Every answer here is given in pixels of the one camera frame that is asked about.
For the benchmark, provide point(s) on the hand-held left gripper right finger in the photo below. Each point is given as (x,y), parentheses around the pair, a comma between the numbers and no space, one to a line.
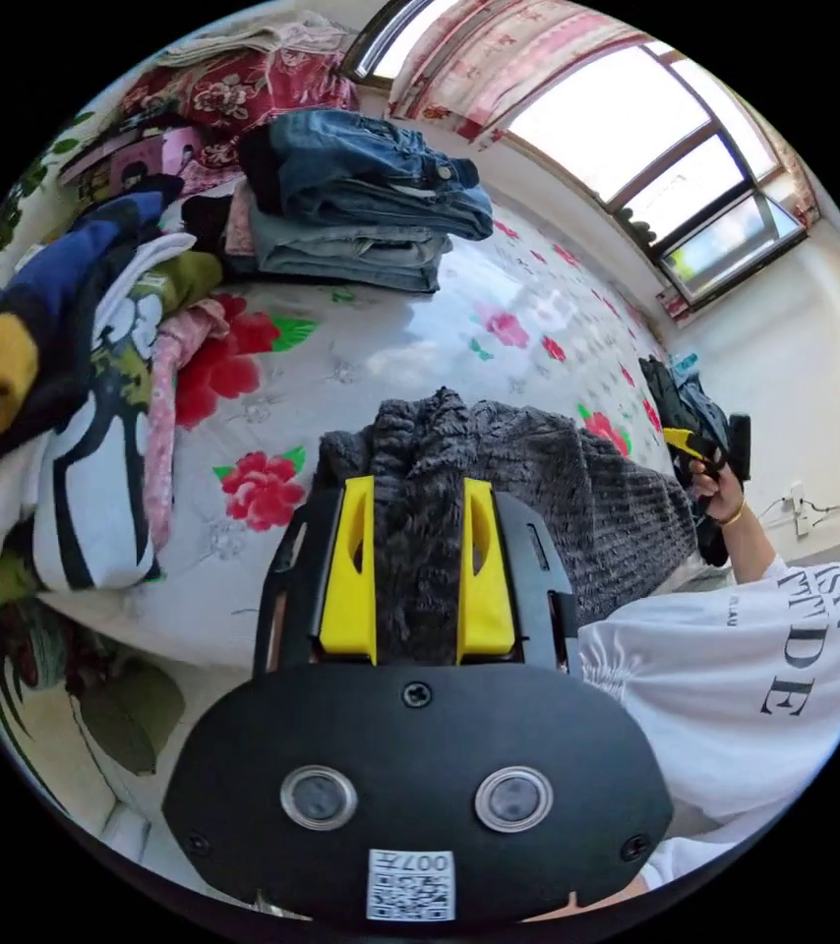
(486,590)

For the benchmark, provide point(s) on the white wall socket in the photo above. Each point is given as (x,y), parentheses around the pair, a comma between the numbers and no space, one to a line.
(801,509)

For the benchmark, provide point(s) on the window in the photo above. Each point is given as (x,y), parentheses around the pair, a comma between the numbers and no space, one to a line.
(390,40)
(656,140)

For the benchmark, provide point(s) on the red floral folded quilt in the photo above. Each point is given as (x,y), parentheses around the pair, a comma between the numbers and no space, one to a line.
(243,96)

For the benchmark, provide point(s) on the pile of folded jeans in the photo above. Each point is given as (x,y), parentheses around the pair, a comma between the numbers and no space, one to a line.
(361,214)

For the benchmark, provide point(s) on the red patterned curtain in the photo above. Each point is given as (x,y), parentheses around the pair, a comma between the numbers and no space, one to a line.
(508,59)

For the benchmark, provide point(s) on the person's body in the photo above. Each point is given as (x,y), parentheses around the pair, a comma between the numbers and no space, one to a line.
(722,686)

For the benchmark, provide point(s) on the person's right forearm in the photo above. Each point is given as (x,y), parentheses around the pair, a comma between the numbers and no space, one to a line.
(752,549)

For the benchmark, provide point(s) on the gray wool pants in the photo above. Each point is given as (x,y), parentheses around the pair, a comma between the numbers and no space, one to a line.
(538,487)

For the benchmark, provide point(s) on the pile of dark clothes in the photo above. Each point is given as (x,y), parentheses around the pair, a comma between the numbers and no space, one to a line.
(674,394)

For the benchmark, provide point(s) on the pile of colourful clothes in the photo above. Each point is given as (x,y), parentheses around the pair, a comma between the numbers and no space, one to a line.
(58,383)

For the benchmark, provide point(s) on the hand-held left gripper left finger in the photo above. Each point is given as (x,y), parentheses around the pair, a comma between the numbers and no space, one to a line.
(348,583)

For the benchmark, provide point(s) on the pink printed pillow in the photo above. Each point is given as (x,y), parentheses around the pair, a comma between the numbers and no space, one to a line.
(147,158)

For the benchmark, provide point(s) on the person's right hand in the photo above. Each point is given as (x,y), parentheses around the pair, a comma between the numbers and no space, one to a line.
(722,500)

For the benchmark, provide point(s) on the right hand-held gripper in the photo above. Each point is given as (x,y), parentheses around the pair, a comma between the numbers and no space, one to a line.
(711,466)

